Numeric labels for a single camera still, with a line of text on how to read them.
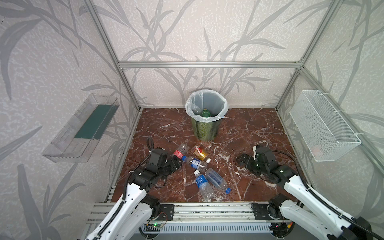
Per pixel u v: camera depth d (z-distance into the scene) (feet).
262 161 2.06
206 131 2.99
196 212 2.47
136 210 1.93
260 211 2.41
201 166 2.91
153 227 2.35
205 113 3.15
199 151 2.93
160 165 1.96
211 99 3.07
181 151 3.02
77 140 2.14
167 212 2.40
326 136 2.06
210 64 3.23
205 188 2.66
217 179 2.64
